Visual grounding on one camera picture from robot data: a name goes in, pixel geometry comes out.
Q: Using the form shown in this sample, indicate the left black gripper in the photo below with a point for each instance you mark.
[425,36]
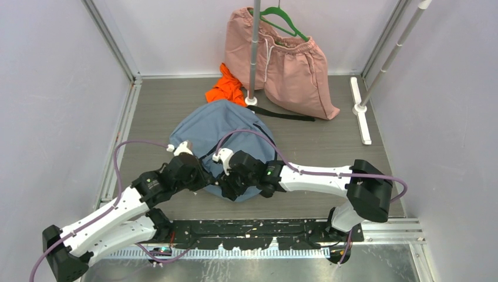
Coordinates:
[204,178]

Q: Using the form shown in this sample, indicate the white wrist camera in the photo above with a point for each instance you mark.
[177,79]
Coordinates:
[223,157]
[183,147]

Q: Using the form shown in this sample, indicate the orange cloth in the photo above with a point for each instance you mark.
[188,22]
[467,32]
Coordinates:
[228,87]

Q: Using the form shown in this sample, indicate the left rack pole with foot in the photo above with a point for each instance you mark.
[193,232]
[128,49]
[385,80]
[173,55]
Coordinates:
[250,99]

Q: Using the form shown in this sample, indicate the blue student backpack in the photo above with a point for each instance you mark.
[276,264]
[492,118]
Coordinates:
[208,124]

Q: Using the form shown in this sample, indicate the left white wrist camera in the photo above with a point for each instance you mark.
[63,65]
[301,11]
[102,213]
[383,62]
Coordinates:
[183,147]

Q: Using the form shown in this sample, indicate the rack pole with foot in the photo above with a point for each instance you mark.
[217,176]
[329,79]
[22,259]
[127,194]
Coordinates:
[250,99]
[372,77]

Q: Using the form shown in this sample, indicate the pink shorts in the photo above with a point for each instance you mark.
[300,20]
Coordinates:
[292,72]

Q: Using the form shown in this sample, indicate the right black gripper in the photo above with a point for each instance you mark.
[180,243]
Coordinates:
[227,182]

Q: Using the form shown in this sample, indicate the right rack pole with foot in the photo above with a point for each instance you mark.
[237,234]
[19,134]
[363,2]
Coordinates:
[372,77]

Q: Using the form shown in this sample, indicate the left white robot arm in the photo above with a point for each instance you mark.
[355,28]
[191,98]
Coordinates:
[130,218]

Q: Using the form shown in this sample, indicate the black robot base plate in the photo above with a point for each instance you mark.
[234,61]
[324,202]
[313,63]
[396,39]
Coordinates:
[289,234]

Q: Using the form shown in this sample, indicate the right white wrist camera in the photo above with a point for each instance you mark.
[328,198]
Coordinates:
[223,157]

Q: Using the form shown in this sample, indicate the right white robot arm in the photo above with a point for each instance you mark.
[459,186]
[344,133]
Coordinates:
[366,190]

